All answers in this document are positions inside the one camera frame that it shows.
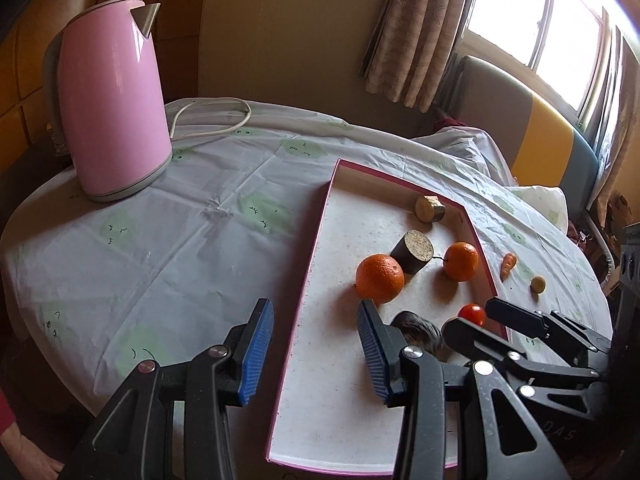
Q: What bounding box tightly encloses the small bark wood block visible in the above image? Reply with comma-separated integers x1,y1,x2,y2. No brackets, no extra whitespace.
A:
414,195,446,223

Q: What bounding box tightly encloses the white green pillow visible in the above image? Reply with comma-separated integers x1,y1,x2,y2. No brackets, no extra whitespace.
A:
508,185,570,235

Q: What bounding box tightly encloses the beige patterned curtain left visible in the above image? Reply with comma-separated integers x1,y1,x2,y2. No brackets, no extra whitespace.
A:
361,0,466,113

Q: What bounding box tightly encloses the white green patterned tablecloth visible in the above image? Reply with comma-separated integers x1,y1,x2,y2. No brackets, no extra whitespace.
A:
0,97,614,421

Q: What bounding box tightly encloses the small red tomato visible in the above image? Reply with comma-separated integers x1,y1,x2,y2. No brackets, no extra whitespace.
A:
458,304,486,326

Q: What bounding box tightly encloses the wooden wardrobe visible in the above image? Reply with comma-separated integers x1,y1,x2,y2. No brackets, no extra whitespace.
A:
0,0,212,172

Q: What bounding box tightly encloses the beige curtain right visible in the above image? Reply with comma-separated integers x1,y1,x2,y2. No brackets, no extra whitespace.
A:
588,34,639,228

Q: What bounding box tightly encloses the grey yellow blue headboard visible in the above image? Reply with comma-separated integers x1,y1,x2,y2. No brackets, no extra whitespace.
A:
442,55,598,222

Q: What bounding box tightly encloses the dark round wood block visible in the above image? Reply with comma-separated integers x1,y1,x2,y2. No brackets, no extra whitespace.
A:
390,230,434,275

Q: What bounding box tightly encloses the person left hand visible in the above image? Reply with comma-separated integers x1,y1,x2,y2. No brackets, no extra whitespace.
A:
1,422,64,480

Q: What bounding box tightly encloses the pink white shallow box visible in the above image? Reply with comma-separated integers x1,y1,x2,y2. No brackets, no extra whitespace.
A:
266,159,497,477

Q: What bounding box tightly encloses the yellow longan far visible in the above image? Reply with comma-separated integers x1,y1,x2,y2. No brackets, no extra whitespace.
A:
529,275,547,295

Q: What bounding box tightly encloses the pink electric kettle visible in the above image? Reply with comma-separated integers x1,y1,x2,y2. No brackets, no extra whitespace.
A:
42,0,171,203

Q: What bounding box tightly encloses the small orange carrot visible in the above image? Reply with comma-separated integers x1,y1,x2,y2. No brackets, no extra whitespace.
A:
499,252,518,282

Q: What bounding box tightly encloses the window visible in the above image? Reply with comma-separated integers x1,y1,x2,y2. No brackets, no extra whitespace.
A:
460,0,613,130

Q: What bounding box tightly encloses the orange mandarin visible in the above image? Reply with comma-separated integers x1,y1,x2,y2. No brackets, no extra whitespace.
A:
355,254,405,304

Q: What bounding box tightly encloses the large dark dried fruit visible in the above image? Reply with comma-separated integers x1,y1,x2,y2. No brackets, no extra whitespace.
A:
390,311,449,362

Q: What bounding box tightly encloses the white kettle power cord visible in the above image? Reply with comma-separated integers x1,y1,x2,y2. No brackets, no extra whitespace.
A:
167,97,253,142

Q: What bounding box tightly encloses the large orange with stem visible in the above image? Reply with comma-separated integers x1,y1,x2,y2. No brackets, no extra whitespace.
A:
434,242,480,283

